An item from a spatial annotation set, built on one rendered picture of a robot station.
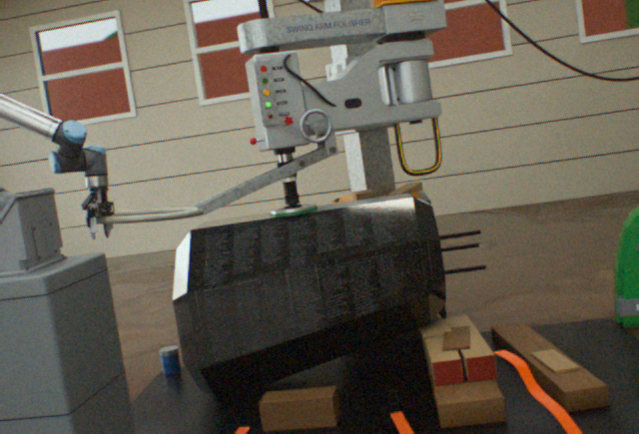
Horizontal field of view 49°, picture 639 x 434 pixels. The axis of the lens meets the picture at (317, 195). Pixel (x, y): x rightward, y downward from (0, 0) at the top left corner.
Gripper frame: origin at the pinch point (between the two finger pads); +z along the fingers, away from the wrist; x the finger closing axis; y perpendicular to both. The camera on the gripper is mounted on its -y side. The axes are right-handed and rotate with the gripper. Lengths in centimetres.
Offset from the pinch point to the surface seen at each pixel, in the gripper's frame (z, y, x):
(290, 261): 18, 50, 59
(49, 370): 31, 61, -54
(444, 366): 60, 110, 80
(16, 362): 28, 53, -60
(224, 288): 27, 32, 36
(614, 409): 73, 166, 102
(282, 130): -38, 40, 69
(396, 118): -40, 68, 117
